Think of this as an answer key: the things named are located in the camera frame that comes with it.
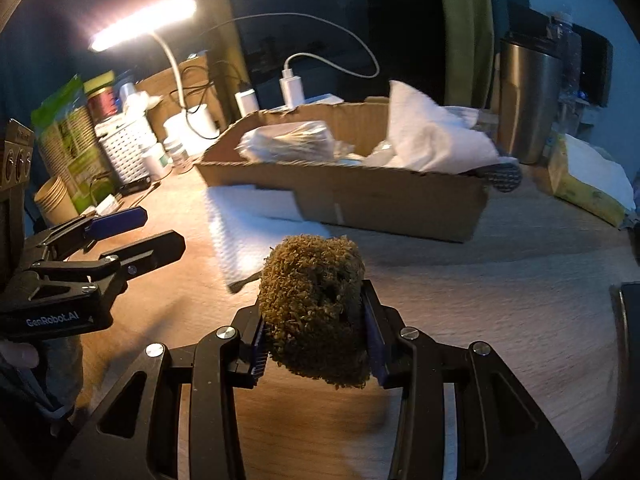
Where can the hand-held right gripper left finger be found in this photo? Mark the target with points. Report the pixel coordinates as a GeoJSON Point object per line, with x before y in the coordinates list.
{"type": "Point", "coordinates": [257, 350]}

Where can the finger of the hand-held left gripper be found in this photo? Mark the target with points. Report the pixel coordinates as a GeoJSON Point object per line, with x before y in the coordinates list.
{"type": "Point", "coordinates": [120, 220]}
{"type": "Point", "coordinates": [150, 252]}

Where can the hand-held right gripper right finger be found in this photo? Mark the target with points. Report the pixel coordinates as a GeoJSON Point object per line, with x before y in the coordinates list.
{"type": "Point", "coordinates": [376, 350]}

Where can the brown fuzzy plush ball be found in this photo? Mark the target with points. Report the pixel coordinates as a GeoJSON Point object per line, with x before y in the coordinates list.
{"type": "Point", "coordinates": [310, 310]}

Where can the cardboard box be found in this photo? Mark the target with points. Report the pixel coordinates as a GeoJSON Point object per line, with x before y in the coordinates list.
{"type": "Point", "coordinates": [390, 200]}

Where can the white towel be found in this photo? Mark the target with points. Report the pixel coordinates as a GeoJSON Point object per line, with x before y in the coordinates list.
{"type": "Point", "coordinates": [430, 135]}

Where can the person's left hand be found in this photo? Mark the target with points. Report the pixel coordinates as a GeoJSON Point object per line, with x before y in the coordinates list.
{"type": "Point", "coordinates": [20, 355]}

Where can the small white bottle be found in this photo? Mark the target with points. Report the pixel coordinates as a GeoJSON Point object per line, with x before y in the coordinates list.
{"type": "Point", "coordinates": [177, 155]}
{"type": "Point", "coordinates": [156, 162]}

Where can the brown paper cup stack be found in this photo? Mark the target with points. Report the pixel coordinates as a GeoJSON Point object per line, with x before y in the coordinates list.
{"type": "Point", "coordinates": [52, 202]}

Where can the white slotted basket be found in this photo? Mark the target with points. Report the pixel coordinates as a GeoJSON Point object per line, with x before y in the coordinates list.
{"type": "Point", "coordinates": [127, 147]}

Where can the green bag of paper cups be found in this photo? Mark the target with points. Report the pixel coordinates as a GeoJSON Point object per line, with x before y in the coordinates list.
{"type": "Point", "coordinates": [70, 145]}

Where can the white foam sheet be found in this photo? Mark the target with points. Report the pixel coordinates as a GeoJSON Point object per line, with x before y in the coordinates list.
{"type": "Point", "coordinates": [240, 240]}

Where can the red can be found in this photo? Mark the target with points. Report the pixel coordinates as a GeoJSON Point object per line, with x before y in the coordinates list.
{"type": "Point", "coordinates": [102, 100]}

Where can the brown carton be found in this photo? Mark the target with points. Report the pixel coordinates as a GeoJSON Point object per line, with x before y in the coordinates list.
{"type": "Point", "coordinates": [195, 80]}

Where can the white charger plug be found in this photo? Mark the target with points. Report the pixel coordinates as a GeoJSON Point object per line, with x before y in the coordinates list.
{"type": "Point", "coordinates": [292, 87]}
{"type": "Point", "coordinates": [247, 102]}

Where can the clear plastic bag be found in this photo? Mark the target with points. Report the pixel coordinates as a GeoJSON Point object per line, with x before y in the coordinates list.
{"type": "Point", "coordinates": [290, 142]}

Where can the white desk lamp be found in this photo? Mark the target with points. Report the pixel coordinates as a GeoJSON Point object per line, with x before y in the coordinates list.
{"type": "Point", "coordinates": [145, 22]}

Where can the honeycomb packing paper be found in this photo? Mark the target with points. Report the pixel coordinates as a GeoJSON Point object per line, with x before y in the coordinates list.
{"type": "Point", "coordinates": [502, 176]}

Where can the yellow tissue pack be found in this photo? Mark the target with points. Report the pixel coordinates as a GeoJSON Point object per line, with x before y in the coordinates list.
{"type": "Point", "coordinates": [585, 175]}

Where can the steel tumbler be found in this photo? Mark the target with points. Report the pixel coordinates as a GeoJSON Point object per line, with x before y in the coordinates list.
{"type": "Point", "coordinates": [527, 105]}

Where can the yellow curtain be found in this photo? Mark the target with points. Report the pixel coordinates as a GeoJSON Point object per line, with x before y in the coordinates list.
{"type": "Point", "coordinates": [465, 25]}

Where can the clear water bottle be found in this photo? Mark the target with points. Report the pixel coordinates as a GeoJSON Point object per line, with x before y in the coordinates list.
{"type": "Point", "coordinates": [567, 60]}

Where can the black box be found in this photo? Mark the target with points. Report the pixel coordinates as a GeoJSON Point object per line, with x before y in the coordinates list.
{"type": "Point", "coordinates": [597, 65]}

